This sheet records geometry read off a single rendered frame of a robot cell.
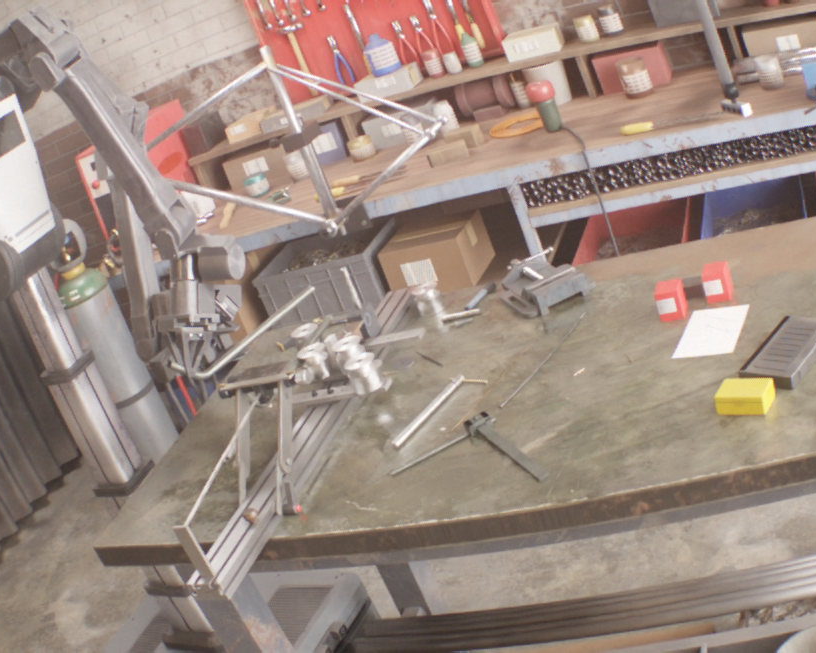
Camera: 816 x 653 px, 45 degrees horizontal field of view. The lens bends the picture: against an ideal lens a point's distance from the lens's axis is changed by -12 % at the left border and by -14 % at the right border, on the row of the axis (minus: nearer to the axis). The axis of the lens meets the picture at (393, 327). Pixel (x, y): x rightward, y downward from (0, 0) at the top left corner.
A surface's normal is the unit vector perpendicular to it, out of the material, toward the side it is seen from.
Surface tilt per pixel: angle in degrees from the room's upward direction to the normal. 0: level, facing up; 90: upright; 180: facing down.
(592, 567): 0
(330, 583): 0
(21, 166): 90
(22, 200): 90
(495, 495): 0
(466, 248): 92
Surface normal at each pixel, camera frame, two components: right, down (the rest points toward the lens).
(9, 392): 0.29, 0.26
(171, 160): 0.89, -0.18
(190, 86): -0.30, 0.47
